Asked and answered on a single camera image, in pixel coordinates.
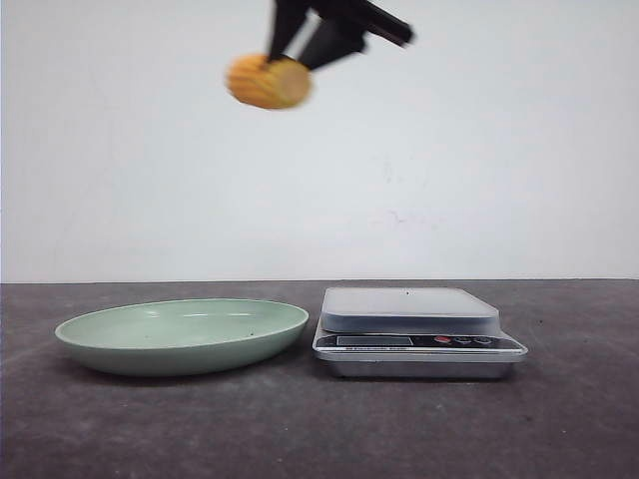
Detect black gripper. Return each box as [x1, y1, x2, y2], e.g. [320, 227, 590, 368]
[268, 0, 413, 71]

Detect yellow corn cob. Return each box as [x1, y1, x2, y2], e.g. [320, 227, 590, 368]
[225, 54, 313, 110]

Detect silver digital kitchen scale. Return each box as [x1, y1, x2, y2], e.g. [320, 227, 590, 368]
[313, 287, 528, 379]

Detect light green plate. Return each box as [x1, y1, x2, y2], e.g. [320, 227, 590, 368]
[54, 298, 310, 377]

